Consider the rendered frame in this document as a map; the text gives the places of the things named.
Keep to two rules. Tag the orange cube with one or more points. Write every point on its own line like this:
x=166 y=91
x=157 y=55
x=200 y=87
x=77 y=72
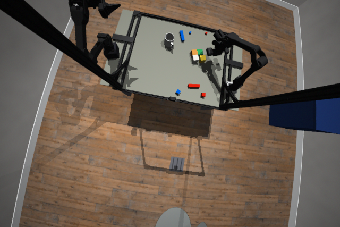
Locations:
x=194 y=52

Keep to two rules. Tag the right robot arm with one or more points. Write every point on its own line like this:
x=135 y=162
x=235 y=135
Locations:
x=226 y=41

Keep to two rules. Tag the green cube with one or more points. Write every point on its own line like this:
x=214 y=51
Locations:
x=200 y=52

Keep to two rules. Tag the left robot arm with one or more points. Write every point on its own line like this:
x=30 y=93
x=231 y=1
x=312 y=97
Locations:
x=80 y=17

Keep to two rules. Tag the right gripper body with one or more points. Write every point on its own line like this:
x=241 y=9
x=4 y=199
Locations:
x=217 y=50

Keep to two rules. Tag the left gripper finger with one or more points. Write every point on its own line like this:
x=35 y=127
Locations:
x=111 y=7

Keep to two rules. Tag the grey mug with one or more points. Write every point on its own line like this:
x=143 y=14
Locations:
x=168 y=42

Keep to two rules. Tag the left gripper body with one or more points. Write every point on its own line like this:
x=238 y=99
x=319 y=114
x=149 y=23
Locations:
x=101 y=7

